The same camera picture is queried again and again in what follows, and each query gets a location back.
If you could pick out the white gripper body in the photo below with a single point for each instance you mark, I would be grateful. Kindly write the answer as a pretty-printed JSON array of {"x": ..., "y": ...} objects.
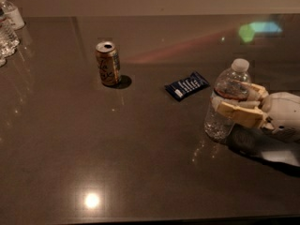
[{"x": 283, "y": 112}]

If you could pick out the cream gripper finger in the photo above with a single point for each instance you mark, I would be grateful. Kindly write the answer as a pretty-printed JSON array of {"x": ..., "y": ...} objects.
[
  {"x": 244, "y": 113},
  {"x": 255, "y": 92}
]

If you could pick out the clear plastic water bottle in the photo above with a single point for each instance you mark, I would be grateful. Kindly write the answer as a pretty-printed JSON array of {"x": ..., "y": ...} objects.
[{"x": 228, "y": 85}]

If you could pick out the clear ribbed bottle at left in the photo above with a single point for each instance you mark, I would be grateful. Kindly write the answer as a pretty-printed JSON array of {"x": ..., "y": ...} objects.
[{"x": 8, "y": 38}]

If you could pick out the white-labelled bottle at back left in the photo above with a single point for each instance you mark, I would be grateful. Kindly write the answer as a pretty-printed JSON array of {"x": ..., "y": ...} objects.
[{"x": 13, "y": 14}]

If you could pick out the dark blue snack bar wrapper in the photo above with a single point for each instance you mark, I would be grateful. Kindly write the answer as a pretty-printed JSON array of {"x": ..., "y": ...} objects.
[{"x": 184, "y": 88}]

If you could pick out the orange soda can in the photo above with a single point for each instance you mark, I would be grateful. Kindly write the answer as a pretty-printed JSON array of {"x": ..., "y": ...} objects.
[{"x": 108, "y": 63}]

